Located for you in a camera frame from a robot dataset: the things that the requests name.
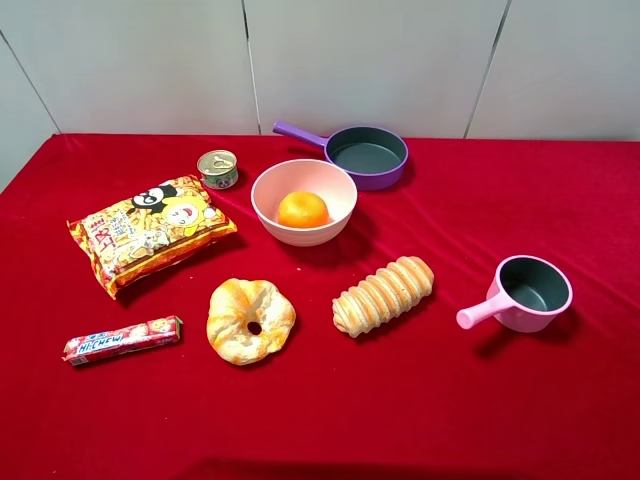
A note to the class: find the orange mandarin fruit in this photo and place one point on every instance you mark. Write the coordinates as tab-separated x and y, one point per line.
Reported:
302	210

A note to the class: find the pink bowl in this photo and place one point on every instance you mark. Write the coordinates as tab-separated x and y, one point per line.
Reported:
332	184

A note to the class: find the striped long bread roll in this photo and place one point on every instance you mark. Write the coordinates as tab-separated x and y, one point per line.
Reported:
383	296

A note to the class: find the purple frying pan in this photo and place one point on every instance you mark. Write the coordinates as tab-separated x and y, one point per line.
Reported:
375	158

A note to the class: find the small tin can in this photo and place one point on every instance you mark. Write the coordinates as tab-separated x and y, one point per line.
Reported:
218	169

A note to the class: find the red Hi-Chew candy pack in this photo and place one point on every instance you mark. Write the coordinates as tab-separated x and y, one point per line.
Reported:
100	346

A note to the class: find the yellow red snack bag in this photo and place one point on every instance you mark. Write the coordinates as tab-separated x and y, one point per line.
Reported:
150	231

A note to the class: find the pink saucepan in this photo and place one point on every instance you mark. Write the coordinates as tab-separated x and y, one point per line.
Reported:
526	294

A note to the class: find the ring shaped bread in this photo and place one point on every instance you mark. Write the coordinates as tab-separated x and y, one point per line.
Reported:
248	320

